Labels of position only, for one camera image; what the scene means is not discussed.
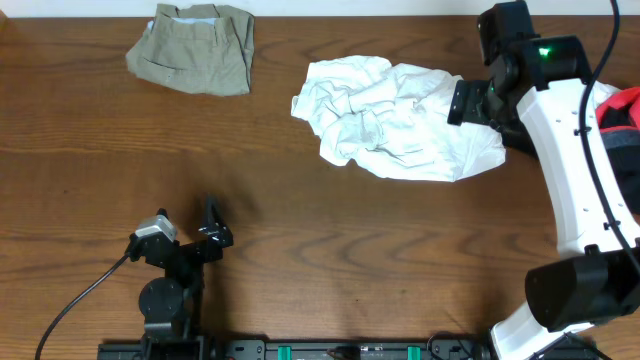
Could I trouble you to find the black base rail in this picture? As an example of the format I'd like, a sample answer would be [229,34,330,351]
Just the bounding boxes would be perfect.
[97,337,601,360]

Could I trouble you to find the black cable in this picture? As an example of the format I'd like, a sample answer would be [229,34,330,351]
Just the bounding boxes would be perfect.
[578,0,640,274]
[33,253,132,360]

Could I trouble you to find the black red garment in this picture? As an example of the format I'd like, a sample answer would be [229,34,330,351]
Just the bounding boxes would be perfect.
[596,87,640,214]

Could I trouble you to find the white patterned garment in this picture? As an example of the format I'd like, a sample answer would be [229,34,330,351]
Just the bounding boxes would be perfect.
[591,81,620,109]

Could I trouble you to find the folded khaki shorts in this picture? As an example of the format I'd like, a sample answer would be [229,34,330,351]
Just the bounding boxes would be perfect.
[126,3,255,96]

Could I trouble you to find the right black cable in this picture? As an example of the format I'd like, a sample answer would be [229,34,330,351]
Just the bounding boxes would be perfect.
[578,0,640,274]

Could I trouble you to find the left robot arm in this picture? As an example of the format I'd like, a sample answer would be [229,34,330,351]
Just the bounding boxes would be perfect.
[126,195,234,342]

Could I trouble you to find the left black cable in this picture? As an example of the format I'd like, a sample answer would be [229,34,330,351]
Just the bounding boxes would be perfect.
[33,253,132,360]

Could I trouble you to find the white t-shirt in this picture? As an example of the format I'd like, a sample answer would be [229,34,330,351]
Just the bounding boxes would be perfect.
[291,56,506,182]

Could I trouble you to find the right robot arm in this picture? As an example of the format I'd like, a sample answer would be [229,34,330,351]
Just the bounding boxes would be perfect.
[447,32,639,359]

